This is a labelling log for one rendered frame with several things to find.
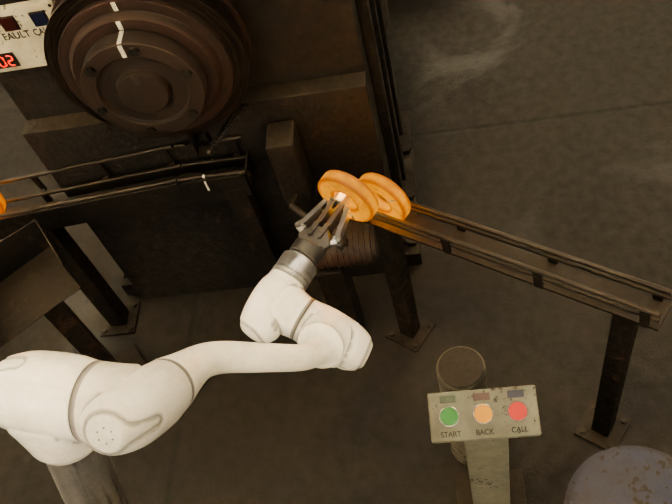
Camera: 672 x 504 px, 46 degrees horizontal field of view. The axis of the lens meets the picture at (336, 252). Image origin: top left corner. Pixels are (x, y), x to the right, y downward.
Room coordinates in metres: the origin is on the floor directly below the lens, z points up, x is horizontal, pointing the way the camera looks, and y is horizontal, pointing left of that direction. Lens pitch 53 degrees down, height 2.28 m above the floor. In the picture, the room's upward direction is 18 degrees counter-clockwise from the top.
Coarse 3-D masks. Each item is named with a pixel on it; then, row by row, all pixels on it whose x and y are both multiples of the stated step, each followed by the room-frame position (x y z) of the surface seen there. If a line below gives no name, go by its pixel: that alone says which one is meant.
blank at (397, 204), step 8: (368, 176) 1.31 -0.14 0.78; (376, 176) 1.30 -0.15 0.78; (384, 176) 1.29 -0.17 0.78; (368, 184) 1.29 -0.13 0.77; (376, 184) 1.27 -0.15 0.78; (384, 184) 1.27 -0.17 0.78; (392, 184) 1.26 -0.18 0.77; (376, 192) 1.28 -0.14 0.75; (384, 192) 1.26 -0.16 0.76; (392, 192) 1.24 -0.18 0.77; (400, 192) 1.24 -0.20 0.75; (384, 200) 1.30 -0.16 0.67; (392, 200) 1.24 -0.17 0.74; (400, 200) 1.23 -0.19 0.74; (408, 200) 1.24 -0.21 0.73; (384, 208) 1.28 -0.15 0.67; (392, 208) 1.24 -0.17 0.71; (400, 208) 1.22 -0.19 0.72; (408, 208) 1.23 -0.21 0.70; (400, 216) 1.23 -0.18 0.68
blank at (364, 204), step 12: (324, 180) 1.24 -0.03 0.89; (336, 180) 1.22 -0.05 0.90; (348, 180) 1.21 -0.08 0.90; (360, 180) 1.20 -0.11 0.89; (324, 192) 1.25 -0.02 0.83; (336, 192) 1.25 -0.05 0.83; (348, 192) 1.19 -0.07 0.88; (360, 192) 1.18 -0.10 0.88; (372, 192) 1.18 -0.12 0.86; (360, 204) 1.18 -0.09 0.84; (372, 204) 1.16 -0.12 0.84; (360, 216) 1.19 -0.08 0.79; (372, 216) 1.16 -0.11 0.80
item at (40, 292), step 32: (32, 224) 1.58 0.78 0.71; (0, 256) 1.54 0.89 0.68; (32, 256) 1.56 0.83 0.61; (0, 288) 1.50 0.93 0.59; (32, 288) 1.46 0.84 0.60; (64, 288) 1.42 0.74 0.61; (0, 320) 1.39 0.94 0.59; (32, 320) 1.35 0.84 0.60; (64, 320) 1.43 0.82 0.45; (96, 352) 1.43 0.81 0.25; (128, 352) 1.56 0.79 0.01
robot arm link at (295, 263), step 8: (280, 256) 1.09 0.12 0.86; (288, 256) 1.07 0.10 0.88; (296, 256) 1.06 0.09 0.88; (304, 256) 1.07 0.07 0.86; (280, 264) 1.06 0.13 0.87; (288, 264) 1.05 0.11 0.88; (296, 264) 1.05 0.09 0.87; (304, 264) 1.05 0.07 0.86; (312, 264) 1.05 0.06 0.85; (288, 272) 1.03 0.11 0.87; (296, 272) 1.03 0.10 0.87; (304, 272) 1.03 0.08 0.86; (312, 272) 1.04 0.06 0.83; (304, 280) 1.02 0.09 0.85
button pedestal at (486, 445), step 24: (432, 408) 0.74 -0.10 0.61; (456, 408) 0.72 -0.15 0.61; (504, 408) 0.69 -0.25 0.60; (528, 408) 0.67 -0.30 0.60; (432, 432) 0.70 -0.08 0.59; (456, 432) 0.68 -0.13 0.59; (480, 432) 0.66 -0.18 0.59; (504, 432) 0.65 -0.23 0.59; (528, 432) 0.63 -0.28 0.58; (480, 456) 0.67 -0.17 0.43; (504, 456) 0.65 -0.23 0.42; (456, 480) 0.78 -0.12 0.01; (480, 480) 0.67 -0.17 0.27; (504, 480) 0.65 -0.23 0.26
